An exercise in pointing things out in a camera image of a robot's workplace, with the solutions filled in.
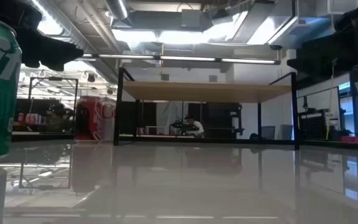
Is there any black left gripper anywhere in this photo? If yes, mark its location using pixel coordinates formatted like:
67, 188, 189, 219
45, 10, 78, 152
0, 0, 85, 72

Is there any wooden shelf board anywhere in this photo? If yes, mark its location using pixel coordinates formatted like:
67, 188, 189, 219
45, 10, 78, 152
112, 67, 301, 151

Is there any person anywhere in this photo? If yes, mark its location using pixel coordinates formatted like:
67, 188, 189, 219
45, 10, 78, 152
183, 114, 205, 139
44, 103, 74, 133

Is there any pack of red cans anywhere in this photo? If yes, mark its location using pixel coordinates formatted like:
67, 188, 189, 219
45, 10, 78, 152
17, 112, 46, 125

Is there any black pegboard rack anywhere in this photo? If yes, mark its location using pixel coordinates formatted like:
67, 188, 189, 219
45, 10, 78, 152
298, 107, 332, 141

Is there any grey bin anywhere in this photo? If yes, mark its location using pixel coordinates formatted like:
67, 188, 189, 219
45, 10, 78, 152
280, 124, 294, 141
261, 125, 275, 140

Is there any small red object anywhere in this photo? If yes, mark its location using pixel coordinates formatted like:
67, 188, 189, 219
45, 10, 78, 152
337, 135, 358, 144

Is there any black cabinet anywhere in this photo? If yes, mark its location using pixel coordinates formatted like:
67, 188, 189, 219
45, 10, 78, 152
202, 102, 245, 139

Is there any long white tube light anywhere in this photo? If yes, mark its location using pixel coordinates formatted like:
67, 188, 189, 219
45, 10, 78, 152
81, 53, 282, 65

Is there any grey ventilation box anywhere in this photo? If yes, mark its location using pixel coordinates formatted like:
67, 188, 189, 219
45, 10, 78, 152
180, 8, 205, 31

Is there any black metal station frame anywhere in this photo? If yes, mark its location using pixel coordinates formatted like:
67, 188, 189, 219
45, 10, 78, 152
27, 76, 80, 141

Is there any yellow cable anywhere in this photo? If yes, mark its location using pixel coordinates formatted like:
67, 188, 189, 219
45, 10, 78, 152
324, 60, 336, 141

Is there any round silver air duct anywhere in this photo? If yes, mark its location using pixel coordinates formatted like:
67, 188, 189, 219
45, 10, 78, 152
105, 0, 129, 21

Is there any black aluminium table frame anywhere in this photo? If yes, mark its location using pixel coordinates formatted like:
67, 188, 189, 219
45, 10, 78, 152
11, 132, 358, 153

